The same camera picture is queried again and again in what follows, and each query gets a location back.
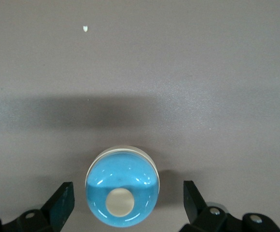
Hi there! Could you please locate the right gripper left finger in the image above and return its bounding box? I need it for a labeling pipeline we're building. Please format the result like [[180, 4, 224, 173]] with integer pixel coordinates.
[[0, 181, 75, 232]]

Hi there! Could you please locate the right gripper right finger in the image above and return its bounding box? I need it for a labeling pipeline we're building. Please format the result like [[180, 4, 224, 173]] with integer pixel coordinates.
[[179, 180, 280, 232]]

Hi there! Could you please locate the blue dome bell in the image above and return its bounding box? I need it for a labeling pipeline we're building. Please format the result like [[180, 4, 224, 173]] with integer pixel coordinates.
[[85, 145, 160, 228]]

